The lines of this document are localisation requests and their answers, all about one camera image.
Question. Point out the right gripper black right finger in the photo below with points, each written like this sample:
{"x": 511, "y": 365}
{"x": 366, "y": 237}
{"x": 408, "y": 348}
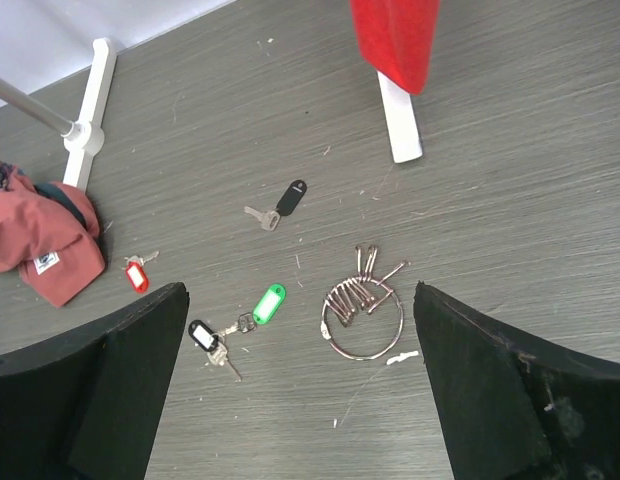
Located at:
{"x": 513, "y": 405}

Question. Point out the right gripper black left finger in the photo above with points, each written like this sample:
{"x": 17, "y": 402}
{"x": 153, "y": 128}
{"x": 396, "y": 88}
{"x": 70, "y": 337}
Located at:
{"x": 86, "y": 403}

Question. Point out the large metal keyring with clips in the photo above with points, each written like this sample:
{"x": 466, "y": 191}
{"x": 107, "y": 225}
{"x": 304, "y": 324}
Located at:
{"x": 362, "y": 293}

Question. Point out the key with green tag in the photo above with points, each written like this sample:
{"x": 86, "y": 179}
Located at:
{"x": 261, "y": 314}

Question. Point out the key with black windowed tag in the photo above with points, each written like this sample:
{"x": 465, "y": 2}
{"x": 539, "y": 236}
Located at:
{"x": 211, "y": 343}

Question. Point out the key with red tag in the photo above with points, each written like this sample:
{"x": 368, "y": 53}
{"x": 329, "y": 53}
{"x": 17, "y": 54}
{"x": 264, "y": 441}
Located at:
{"x": 135, "y": 272}

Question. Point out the crumpled dusty red shirt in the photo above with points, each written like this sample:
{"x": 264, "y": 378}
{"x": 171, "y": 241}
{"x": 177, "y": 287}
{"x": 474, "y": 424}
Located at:
{"x": 49, "y": 233}

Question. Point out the white clothes rack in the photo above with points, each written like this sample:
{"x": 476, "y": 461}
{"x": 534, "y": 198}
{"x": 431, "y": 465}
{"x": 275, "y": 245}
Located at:
{"x": 84, "y": 138}

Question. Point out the key with solid black tag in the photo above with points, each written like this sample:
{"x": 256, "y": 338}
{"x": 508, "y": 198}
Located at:
{"x": 286, "y": 205}

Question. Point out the red cloth on hanger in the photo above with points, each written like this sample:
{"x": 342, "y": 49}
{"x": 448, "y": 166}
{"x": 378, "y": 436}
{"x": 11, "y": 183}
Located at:
{"x": 396, "y": 37}

